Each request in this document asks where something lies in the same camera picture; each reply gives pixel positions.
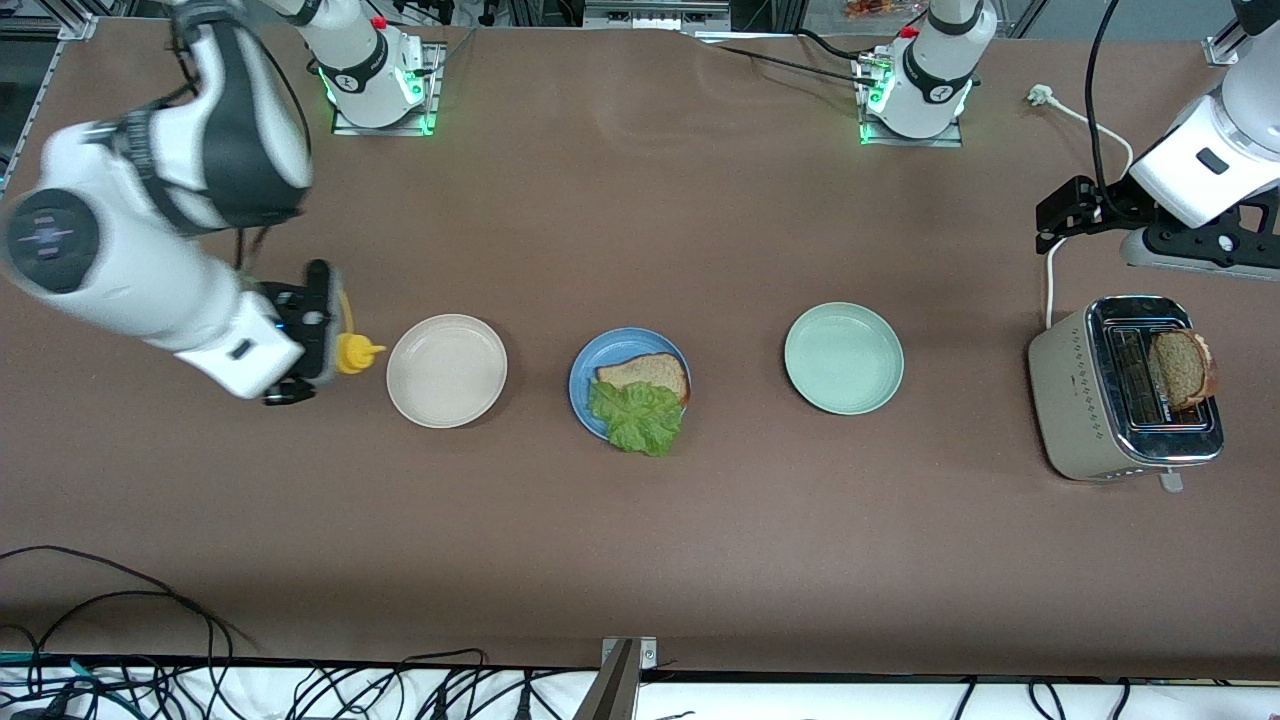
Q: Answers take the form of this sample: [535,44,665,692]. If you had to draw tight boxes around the beige chrome toaster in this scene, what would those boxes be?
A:
[1028,295,1226,493]

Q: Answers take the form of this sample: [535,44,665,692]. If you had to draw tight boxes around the metal table edge bracket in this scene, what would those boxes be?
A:
[600,637,658,669]

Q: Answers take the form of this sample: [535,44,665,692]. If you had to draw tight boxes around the brown bread slice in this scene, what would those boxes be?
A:
[1148,330,1219,409]
[596,352,692,407]

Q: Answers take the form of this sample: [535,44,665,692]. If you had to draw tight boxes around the black looped floor cable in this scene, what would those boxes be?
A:
[0,545,256,666]

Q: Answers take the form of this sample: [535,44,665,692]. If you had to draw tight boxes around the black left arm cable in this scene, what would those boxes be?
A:
[1086,0,1131,201]

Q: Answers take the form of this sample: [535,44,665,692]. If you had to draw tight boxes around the green round plate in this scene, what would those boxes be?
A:
[784,302,906,416]

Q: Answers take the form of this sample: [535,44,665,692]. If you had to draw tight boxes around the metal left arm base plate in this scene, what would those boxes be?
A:
[855,55,963,148]

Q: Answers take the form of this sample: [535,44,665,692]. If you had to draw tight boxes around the aluminium frame bar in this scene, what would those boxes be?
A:
[583,0,731,31]

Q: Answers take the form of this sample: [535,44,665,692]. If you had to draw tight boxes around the beige round plate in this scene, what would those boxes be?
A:
[386,314,509,430]

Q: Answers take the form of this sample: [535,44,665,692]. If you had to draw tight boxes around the white toaster power cable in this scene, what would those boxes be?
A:
[1027,85,1134,331]

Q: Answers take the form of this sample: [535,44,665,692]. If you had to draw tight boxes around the teal cable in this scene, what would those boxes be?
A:
[0,650,106,691]

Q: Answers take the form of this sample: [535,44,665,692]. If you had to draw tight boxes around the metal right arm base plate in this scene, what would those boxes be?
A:
[332,42,446,136]

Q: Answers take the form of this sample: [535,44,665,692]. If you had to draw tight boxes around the dark aluminium profile post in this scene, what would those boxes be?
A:
[572,640,641,720]

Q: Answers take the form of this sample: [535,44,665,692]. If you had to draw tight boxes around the black cable on table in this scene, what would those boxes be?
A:
[700,28,866,89]

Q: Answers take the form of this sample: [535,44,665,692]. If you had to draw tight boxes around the green lettuce leaf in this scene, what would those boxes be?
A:
[588,380,685,458]

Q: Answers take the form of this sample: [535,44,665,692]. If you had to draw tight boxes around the blue round plate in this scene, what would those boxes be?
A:
[569,328,693,445]

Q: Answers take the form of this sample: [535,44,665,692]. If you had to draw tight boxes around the yellow mustard squeeze bottle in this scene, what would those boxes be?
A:
[335,290,388,377]

